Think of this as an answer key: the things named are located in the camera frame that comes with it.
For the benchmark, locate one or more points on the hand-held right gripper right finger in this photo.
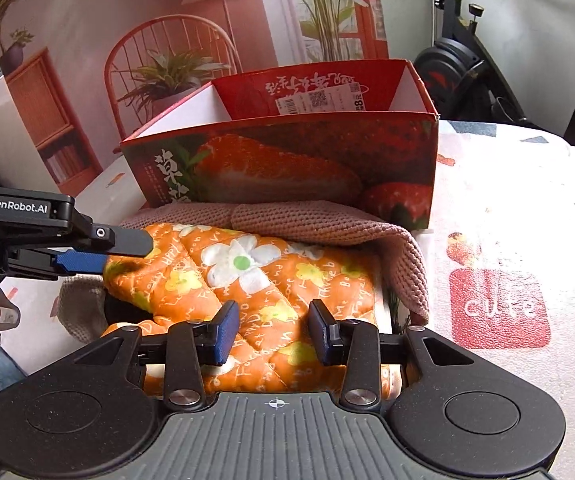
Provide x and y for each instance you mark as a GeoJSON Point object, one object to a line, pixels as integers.
{"type": "Point", "coordinates": [320, 332]}

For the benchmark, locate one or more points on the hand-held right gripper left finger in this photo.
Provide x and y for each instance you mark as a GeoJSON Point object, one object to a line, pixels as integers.
{"type": "Point", "coordinates": [225, 332]}

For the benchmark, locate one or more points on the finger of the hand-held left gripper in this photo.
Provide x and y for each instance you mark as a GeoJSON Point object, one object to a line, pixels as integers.
{"type": "Point", "coordinates": [127, 241]}
{"type": "Point", "coordinates": [82, 264]}

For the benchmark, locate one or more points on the orange floral quilted cloth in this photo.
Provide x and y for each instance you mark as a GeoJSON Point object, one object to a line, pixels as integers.
{"type": "Point", "coordinates": [267, 300]}

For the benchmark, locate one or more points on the pink knitted cloth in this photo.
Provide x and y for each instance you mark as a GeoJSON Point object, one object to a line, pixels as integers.
{"type": "Point", "coordinates": [317, 222]}

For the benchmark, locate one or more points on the red strawberry print cardboard box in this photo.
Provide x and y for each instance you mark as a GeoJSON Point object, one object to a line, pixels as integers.
{"type": "Point", "coordinates": [292, 160]}

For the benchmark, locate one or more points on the white printed blanket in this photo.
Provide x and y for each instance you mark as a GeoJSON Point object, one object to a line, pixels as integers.
{"type": "Point", "coordinates": [517, 210]}

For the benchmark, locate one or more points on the black exercise bike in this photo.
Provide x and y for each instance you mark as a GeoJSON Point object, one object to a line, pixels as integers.
{"type": "Point", "coordinates": [447, 65]}

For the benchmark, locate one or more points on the wall poster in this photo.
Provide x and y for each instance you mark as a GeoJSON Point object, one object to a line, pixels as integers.
{"type": "Point", "coordinates": [92, 10]}

